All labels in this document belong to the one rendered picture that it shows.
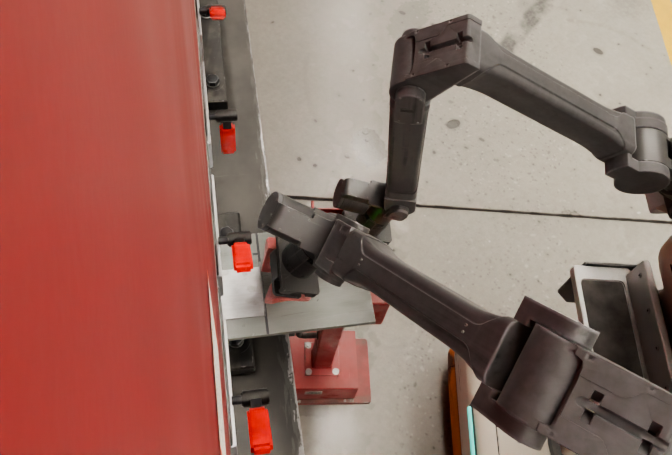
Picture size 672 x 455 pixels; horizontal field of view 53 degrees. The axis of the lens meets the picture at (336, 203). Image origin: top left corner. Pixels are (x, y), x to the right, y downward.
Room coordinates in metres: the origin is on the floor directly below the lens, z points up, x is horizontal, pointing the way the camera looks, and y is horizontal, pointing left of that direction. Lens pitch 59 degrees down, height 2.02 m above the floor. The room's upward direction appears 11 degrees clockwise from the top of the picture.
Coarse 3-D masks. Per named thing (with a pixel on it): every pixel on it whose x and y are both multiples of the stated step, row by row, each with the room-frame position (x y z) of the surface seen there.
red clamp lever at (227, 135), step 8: (216, 112) 0.58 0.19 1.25; (224, 112) 0.58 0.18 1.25; (232, 112) 0.58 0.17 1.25; (216, 120) 0.57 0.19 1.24; (224, 120) 0.57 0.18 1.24; (232, 120) 0.57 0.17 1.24; (224, 128) 0.57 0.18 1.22; (232, 128) 0.58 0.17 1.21; (224, 136) 0.57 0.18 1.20; (232, 136) 0.57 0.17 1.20; (224, 144) 0.57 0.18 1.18; (232, 144) 0.57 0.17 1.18; (224, 152) 0.57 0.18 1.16; (232, 152) 0.58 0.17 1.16
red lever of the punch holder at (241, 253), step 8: (232, 232) 0.39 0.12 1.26; (240, 232) 0.39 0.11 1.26; (248, 232) 0.39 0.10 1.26; (224, 240) 0.38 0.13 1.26; (232, 240) 0.38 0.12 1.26; (240, 240) 0.38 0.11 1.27; (248, 240) 0.38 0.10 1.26; (232, 248) 0.35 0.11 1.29; (240, 248) 0.35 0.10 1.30; (248, 248) 0.36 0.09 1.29; (232, 256) 0.34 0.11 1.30; (240, 256) 0.34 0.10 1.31; (248, 256) 0.34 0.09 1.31; (240, 264) 0.32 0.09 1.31; (248, 264) 0.33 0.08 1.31; (240, 272) 0.32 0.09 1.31
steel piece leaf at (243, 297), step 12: (228, 276) 0.44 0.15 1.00; (240, 276) 0.45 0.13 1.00; (252, 276) 0.45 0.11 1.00; (228, 288) 0.42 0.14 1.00; (240, 288) 0.43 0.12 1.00; (252, 288) 0.43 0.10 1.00; (228, 300) 0.40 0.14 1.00; (240, 300) 0.41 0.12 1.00; (252, 300) 0.41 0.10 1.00; (264, 300) 0.41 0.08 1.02; (228, 312) 0.38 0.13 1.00; (240, 312) 0.39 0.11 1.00; (252, 312) 0.39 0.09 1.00; (264, 312) 0.39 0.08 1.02
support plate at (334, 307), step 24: (264, 240) 0.52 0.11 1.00; (264, 288) 0.43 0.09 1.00; (336, 288) 0.46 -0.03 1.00; (360, 288) 0.47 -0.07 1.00; (288, 312) 0.40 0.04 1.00; (312, 312) 0.41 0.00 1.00; (336, 312) 0.42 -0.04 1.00; (360, 312) 0.43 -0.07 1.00; (240, 336) 0.35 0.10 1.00; (264, 336) 0.36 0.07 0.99
